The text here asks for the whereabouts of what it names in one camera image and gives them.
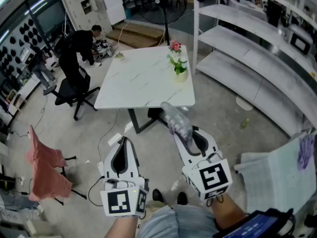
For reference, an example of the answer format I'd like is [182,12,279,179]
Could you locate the green plant in cream pot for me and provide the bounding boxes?
[167,54,189,83]

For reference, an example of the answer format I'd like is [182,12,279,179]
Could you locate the black tablet with blue screen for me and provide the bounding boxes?
[212,208,297,238]

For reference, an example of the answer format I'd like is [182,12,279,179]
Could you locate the purple cloth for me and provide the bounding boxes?
[297,134,317,171]

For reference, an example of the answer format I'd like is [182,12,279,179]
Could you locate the black office chair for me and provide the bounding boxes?
[43,67,101,121]

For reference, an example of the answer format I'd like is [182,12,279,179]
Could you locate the person's light blue shirt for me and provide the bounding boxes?
[136,204,219,238]

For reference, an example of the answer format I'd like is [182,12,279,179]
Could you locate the white oval pad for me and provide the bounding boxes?
[235,95,254,111]

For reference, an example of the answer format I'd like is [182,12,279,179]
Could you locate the white microwave oven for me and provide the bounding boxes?
[289,30,312,56]

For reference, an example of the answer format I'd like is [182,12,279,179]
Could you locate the white cabinet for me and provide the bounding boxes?
[61,0,112,34]

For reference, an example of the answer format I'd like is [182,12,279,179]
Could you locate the white paper sheet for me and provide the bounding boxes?
[107,133,122,146]

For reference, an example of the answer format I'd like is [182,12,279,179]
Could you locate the pink cloth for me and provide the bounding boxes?
[24,124,73,202]

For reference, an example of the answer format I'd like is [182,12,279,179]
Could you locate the person's left forearm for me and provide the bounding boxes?
[104,214,139,238]

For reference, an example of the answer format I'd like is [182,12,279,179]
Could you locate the white shelving unit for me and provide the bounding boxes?
[193,0,317,137]

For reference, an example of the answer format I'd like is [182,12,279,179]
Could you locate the person's right forearm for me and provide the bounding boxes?
[210,194,249,231]

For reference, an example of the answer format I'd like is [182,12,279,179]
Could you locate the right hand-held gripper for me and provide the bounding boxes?
[172,126,233,201]

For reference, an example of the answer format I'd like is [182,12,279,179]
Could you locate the white box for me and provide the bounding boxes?
[234,132,317,215]

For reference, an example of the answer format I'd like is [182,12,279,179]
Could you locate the black floor fan stand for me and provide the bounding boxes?
[137,0,188,47]

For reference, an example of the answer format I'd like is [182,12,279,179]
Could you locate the person's black shoe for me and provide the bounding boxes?
[152,188,164,203]
[176,191,188,206]

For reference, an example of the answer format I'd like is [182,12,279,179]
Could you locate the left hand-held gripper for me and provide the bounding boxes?
[100,137,150,218]

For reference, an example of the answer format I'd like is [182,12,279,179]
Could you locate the black chair frame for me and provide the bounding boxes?
[53,155,87,206]

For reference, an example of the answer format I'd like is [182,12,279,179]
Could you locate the grey floor device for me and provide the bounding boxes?
[92,39,115,60]

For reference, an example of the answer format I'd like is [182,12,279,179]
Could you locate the pink flowers in pot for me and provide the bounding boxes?
[168,39,183,57]

